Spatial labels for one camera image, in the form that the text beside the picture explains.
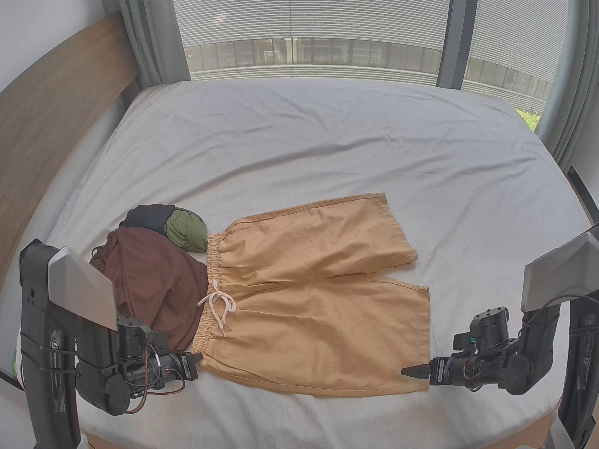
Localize window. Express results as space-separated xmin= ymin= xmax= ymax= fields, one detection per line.
xmin=168 ymin=0 xmax=578 ymax=127

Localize green garment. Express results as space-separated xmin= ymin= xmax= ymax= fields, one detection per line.
xmin=165 ymin=209 xmax=208 ymax=254

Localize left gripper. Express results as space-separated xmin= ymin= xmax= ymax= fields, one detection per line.
xmin=163 ymin=352 xmax=203 ymax=384

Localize grey-green curtain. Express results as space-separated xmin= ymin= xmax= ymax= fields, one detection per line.
xmin=533 ymin=0 xmax=599 ymax=172
xmin=98 ymin=0 xmax=190 ymax=90

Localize tan shorts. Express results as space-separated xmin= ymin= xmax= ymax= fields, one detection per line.
xmin=192 ymin=192 xmax=431 ymax=397

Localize brown garment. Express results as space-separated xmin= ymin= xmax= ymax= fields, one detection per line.
xmin=89 ymin=226 xmax=209 ymax=350

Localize black garment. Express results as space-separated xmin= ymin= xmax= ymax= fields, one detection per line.
xmin=119 ymin=204 xmax=175 ymax=233

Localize bed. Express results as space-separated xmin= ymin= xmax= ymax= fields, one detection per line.
xmin=0 ymin=10 xmax=599 ymax=449

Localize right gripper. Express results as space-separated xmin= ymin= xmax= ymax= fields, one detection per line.
xmin=429 ymin=355 xmax=469 ymax=387

